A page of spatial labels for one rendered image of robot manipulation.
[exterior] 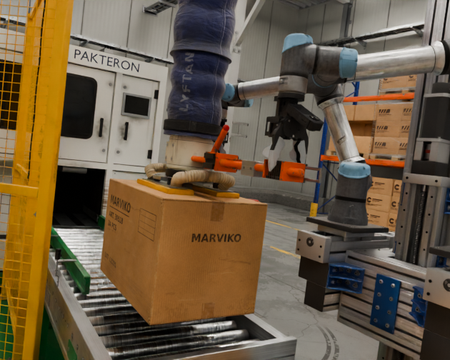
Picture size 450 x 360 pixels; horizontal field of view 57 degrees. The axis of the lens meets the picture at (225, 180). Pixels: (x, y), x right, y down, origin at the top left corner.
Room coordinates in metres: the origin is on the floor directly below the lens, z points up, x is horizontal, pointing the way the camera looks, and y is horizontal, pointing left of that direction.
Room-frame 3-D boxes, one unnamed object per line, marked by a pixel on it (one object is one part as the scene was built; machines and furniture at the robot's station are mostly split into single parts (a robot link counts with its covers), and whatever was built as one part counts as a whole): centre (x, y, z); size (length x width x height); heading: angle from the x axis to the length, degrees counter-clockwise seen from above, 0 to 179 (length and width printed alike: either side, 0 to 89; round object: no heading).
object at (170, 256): (1.60, 0.16, 0.88); 0.60 x 0.40 x 0.40; 32
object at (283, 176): (1.08, -0.15, 1.21); 0.08 x 0.07 x 0.05; 30
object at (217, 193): (1.65, 0.07, 1.11); 0.34 x 0.10 x 0.05; 30
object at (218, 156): (1.39, 0.02, 1.21); 0.10 x 0.08 x 0.06; 120
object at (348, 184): (1.60, -0.49, 1.20); 0.13 x 0.12 x 0.14; 157
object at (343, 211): (1.59, -0.49, 1.09); 0.15 x 0.15 x 0.10
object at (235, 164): (1.50, -0.05, 1.21); 0.93 x 0.30 x 0.04; 30
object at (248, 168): (1.20, -0.09, 1.21); 0.07 x 0.07 x 0.04; 30
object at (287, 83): (1.10, -0.15, 1.44); 0.08 x 0.08 x 0.05
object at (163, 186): (1.56, 0.23, 1.11); 0.34 x 0.10 x 0.05; 30
